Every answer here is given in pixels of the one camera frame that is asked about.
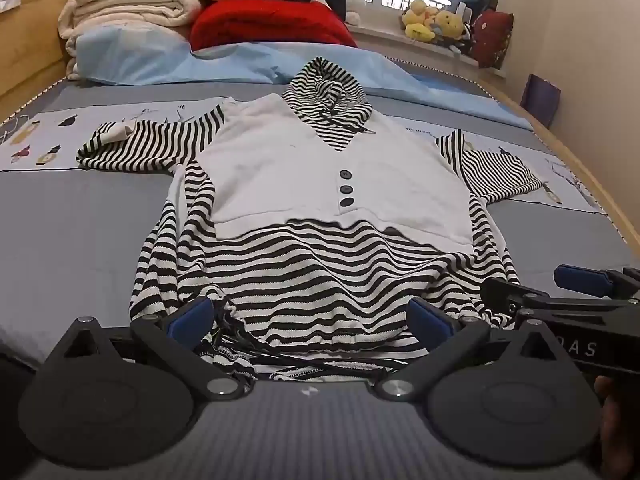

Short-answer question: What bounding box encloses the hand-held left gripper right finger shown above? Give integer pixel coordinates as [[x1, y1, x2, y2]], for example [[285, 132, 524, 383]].
[[375, 297, 581, 401]]

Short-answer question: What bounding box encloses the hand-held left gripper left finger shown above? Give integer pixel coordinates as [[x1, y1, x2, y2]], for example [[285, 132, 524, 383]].
[[47, 296, 251, 401]]

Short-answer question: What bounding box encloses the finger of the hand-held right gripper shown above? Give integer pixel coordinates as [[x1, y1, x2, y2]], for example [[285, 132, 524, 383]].
[[554, 264, 626, 299], [481, 277, 554, 329]]

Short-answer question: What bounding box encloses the black white striped hooded sweater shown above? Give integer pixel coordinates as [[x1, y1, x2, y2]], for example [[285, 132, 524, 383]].
[[76, 57, 545, 382]]

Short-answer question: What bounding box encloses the person's right hand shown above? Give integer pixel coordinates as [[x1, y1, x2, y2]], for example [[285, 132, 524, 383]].
[[594, 376, 640, 462]]

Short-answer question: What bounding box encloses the purple paper bag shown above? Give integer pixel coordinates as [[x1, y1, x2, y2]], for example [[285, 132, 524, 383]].
[[520, 74, 564, 129]]

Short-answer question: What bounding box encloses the dark red cushion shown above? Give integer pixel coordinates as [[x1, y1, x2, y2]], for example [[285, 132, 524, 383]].
[[472, 10, 515, 69]]

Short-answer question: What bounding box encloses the light blue duvet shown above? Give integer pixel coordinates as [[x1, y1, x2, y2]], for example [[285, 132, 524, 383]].
[[75, 27, 534, 132]]

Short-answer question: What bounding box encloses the white window sill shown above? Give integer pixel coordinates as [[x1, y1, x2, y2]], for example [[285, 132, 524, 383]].
[[350, 24, 507, 77]]

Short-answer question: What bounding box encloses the yellow plush toy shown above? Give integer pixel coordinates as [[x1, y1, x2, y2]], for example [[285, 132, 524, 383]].
[[433, 10, 467, 41], [402, 0, 441, 43]]

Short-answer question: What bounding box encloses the red pillow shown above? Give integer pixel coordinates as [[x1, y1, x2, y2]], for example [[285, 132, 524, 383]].
[[189, 0, 359, 54]]

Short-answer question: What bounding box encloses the cream folded blanket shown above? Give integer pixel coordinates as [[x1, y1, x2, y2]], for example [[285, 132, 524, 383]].
[[59, 0, 204, 82]]

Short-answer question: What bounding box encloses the white cable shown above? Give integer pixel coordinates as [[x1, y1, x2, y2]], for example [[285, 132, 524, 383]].
[[0, 114, 32, 147]]

